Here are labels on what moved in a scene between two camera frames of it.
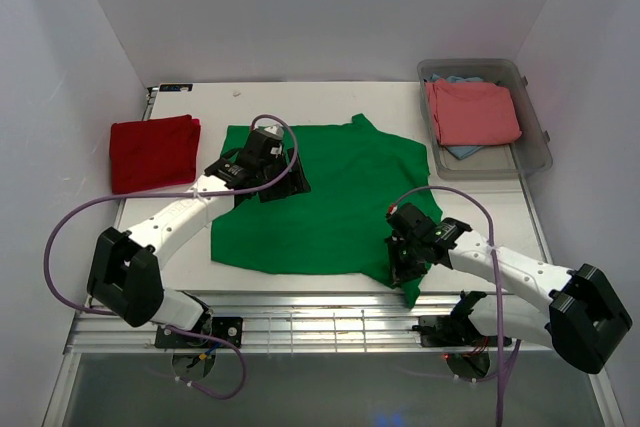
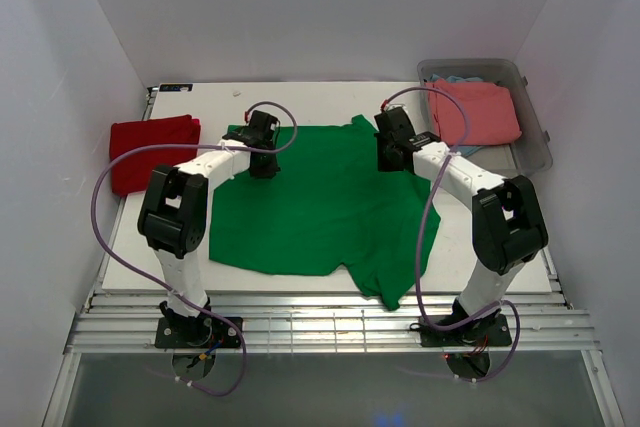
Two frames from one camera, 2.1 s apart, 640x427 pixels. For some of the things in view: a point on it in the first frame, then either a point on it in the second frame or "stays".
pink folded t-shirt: x=472 y=112 stays
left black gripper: x=294 y=183 to x=268 y=171
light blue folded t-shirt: x=458 y=151 stays
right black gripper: x=398 y=273 to x=383 y=166
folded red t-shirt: x=154 y=153 stays
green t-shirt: x=357 y=174 stays
